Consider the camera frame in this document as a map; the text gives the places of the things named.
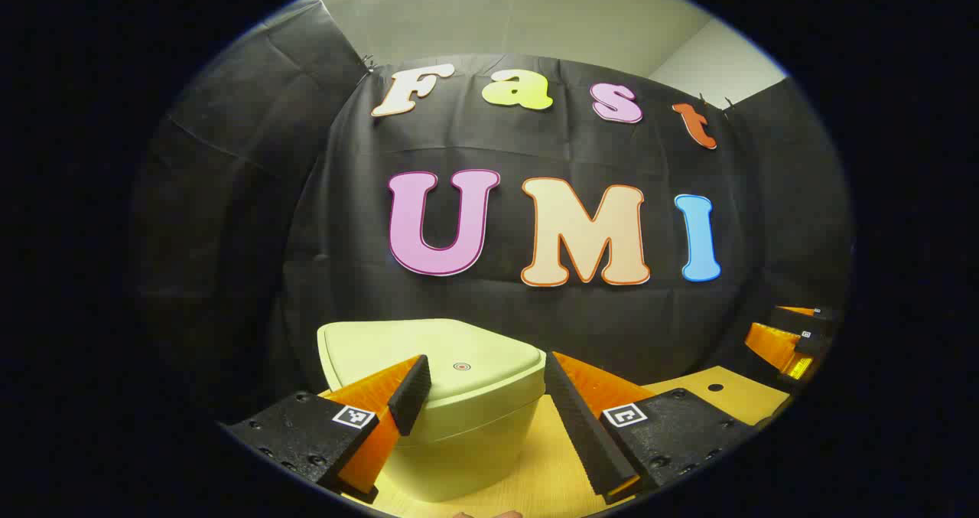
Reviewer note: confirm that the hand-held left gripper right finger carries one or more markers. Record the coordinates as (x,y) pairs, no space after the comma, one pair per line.
(581,426)

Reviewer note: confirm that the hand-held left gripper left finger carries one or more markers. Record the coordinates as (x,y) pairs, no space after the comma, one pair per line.
(413,395)

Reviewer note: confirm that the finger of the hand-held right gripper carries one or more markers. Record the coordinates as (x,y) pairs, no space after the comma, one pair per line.
(803,323)
(776,348)

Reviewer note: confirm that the green desktop garbage bin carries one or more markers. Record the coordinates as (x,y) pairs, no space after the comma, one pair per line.
(489,426)

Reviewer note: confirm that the black backdrop cloth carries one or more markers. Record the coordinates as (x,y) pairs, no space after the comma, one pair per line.
(535,327)

